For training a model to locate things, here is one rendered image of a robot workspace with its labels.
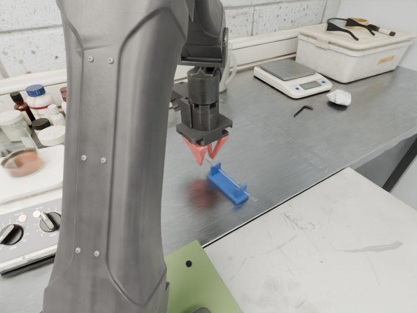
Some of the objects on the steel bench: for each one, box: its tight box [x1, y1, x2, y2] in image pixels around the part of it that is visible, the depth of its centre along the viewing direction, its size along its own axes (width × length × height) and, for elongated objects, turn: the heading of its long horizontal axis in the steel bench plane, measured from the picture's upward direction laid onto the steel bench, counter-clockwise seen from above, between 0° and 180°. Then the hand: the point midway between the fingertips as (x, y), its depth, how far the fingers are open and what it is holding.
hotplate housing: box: [0, 185, 63, 274], centre depth 44 cm, size 22×13×8 cm, turn 24°
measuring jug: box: [219, 42, 237, 93], centre depth 85 cm, size 18×13×15 cm
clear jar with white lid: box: [38, 125, 65, 148], centre depth 56 cm, size 6×6×8 cm
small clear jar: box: [0, 110, 32, 136], centre depth 64 cm, size 6×6×7 cm
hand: (205, 158), depth 54 cm, fingers open, 3 cm apart
